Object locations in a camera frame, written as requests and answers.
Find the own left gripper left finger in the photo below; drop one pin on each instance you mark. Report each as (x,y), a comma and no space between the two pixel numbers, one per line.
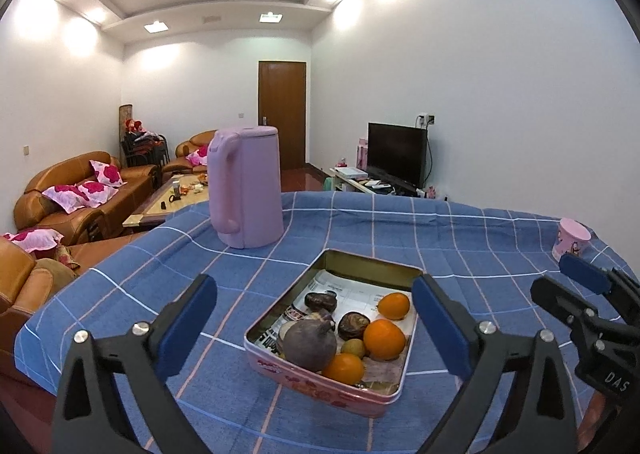
(89,416)

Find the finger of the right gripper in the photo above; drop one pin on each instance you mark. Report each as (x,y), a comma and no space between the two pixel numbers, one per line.
(585,273)
(563,304)

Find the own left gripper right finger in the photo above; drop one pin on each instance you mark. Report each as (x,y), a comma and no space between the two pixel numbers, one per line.
(538,416)

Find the orange fruit back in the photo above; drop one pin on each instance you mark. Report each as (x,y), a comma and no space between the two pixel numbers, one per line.
(394,306)

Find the orange fruit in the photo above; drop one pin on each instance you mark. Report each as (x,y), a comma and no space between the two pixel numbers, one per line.
(384,340)
(394,306)

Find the purple round beet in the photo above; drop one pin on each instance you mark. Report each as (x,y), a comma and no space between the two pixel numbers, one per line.
(309,343)

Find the orange fruit front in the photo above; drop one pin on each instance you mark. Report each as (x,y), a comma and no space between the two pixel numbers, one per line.
(384,340)

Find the dark brown mangosteen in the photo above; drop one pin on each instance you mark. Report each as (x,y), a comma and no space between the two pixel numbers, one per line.
(317,301)

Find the person's right hand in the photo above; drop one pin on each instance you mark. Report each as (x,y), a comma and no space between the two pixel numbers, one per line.
(591,420)

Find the pink cartoon cup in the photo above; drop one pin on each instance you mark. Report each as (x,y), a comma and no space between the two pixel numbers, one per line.
(572,238)

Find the wooden coffee table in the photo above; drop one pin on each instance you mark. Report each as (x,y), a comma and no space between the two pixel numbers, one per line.
(178,192)

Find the brown leather sofa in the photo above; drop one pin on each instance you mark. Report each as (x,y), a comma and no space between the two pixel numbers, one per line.
(67,197)

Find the pink electric kettle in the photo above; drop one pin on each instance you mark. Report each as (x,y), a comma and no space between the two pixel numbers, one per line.
(244,186)

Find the pink flowered cushion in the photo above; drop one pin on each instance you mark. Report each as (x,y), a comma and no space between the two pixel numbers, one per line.
(107,174)

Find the paper sheet in tin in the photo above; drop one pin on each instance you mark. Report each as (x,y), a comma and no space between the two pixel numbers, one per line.
(382,377)

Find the green kiwi fruit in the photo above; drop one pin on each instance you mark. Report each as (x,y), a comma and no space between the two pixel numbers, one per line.
(354,346)

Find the orange in tin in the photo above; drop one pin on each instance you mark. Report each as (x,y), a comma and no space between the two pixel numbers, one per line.
(345,368)

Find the pink metal tin box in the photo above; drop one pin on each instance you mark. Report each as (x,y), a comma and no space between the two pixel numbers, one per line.
(315,385)

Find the black television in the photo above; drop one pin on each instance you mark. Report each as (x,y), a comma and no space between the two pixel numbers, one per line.
(397,153)

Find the pink bottle by television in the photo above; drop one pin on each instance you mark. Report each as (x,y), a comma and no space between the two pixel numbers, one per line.
(362,154)

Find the brown wooden door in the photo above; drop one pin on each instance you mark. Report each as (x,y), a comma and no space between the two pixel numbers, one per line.
(282,104)

